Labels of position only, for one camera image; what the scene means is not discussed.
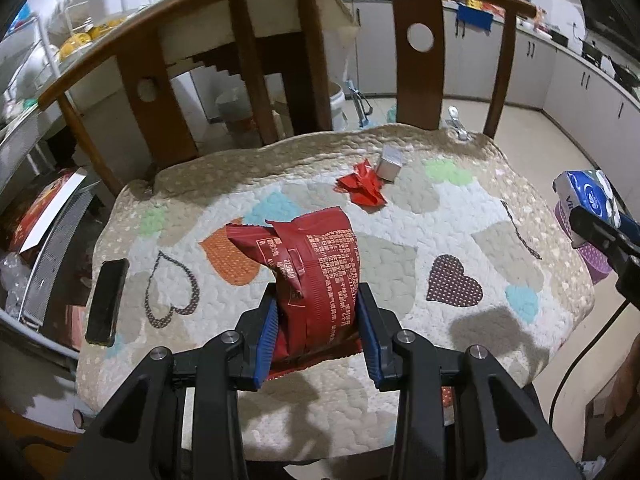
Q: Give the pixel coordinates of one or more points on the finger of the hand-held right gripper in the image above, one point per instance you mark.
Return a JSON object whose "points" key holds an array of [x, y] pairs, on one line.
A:
{"points": [[600, 237]]}

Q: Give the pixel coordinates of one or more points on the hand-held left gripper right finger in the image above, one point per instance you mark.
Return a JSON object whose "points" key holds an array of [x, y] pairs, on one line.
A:
{"points": [[372, 345]]}

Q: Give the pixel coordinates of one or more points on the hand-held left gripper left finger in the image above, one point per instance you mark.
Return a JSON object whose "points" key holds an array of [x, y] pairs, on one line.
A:
{"points": [[265, 345]]}

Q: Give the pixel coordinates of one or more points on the blue tissue pack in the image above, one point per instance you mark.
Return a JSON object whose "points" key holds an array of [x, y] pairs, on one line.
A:
{"points": [[585, 192]]}

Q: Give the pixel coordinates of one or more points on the red snack bag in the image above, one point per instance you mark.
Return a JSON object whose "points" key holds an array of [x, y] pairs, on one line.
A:
{"points": [[320, 270]]}

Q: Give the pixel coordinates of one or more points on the purple plastic basket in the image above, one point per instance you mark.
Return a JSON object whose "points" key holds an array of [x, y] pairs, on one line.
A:
{"points": [[595, 262]]}

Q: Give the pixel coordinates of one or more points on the crumpled red wrapper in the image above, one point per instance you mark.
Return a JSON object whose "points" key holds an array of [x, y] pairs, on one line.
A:
{"points": [[362, 185]]}

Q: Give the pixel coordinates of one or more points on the black smartphone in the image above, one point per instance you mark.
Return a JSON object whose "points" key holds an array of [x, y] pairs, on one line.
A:
{"points": [[106, 302]]}

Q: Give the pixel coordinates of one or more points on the white kitchen cabinets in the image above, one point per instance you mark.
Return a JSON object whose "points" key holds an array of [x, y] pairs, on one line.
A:
{"points": [[565, 75]]}

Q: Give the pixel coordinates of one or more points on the silver metal clip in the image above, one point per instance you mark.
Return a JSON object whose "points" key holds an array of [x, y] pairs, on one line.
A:
{"points": [[457, 125]]}

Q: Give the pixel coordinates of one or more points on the small white box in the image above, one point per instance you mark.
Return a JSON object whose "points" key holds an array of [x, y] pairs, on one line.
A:
{"points": [[390, 164]]}

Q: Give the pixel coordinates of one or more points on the grey mesh panel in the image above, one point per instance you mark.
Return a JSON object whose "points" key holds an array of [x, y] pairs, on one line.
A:
{"points": [[55, 255]]}

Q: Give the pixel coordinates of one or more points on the black range hood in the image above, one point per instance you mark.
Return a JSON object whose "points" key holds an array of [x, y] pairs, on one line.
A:
{"points": [[600, 5]]}

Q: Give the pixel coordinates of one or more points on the brown wooden chair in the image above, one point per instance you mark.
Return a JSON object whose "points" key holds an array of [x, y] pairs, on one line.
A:
{"points": [[420, 85]]}

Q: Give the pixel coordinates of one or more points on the grey waste bin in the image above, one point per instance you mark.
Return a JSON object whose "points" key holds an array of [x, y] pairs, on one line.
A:
{"points": [[235, 110]]}

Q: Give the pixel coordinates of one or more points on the blue hanging towel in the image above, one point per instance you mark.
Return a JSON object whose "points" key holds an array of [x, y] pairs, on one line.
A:
{"points": [[475, 16]]}

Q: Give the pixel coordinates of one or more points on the clear plastic bag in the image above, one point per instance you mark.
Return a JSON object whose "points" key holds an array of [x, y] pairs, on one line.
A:
{"points": [[12, 280]]}

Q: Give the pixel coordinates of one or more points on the red printed box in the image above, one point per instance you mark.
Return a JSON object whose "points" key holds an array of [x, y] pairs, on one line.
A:
{"points": [[35, 210]]}

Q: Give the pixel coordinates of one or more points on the cream wooden table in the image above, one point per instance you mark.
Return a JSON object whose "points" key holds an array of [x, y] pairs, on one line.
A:
{"points": [[280, 15]]}

